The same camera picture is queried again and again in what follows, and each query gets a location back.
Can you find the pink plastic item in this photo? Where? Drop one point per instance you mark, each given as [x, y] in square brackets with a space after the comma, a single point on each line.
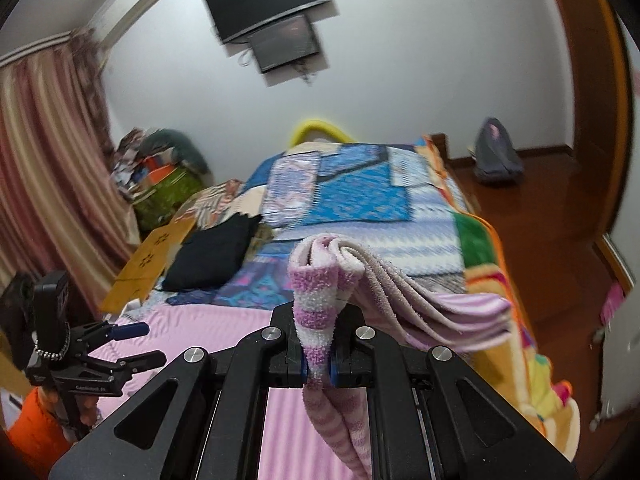
[612, 305]

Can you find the wooden wardrobe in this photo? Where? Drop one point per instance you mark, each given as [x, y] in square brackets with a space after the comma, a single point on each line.
[585, 85]

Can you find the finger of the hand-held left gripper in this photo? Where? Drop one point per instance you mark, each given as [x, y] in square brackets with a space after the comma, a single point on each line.
[145, 360]
[130, 330]

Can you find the colourful fleece blanket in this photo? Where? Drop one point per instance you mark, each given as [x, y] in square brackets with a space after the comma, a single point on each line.
[480, 240]

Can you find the black cloth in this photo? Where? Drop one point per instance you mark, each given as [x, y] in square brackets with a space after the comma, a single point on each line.
[210, 255]

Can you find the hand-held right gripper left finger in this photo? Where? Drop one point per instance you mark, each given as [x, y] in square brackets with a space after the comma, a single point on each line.
[290, 360]

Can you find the small black wall monitor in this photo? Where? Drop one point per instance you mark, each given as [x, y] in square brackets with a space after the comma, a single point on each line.
[285, 42]

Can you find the person's left forearm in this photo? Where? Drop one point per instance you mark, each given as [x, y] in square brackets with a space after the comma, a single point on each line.
[35, 425]

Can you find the pink and beige curtain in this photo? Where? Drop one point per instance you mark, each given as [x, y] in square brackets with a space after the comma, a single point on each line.
[50, 160]

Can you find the wooden lap desk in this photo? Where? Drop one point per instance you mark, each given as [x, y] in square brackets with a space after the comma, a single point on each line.
[145, 260]

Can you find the orange striped bedsheet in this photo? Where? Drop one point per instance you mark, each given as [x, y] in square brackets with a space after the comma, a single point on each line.
[215, 200]

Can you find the green patterned storage box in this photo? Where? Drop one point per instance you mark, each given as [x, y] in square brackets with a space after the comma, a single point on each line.
[165, 200]

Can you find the orange box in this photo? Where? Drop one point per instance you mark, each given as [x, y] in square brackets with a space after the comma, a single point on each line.
[157, 170]

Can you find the pale pink ribbed cloth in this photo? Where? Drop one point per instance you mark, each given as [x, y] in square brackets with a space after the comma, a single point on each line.
[210, 325]

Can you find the pink white striped towel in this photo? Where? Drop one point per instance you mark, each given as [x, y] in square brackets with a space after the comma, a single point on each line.
[320, 280]

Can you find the wooden bed frame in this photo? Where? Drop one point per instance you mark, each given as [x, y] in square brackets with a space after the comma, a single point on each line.
[440, 147]

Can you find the person's left hand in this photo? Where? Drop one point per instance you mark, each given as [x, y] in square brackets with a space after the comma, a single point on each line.
[90, 412]

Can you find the yellow foam tube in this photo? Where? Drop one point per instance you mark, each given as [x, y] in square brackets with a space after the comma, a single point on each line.
[320, 125]

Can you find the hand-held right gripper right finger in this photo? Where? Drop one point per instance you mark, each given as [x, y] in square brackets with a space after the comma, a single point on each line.
[350, 365]

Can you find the white hard-shell suitcase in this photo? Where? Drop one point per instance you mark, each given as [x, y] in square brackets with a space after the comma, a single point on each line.
[625, 370]

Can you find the grey backpack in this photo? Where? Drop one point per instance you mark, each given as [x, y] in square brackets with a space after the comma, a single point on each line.
[495, 155]

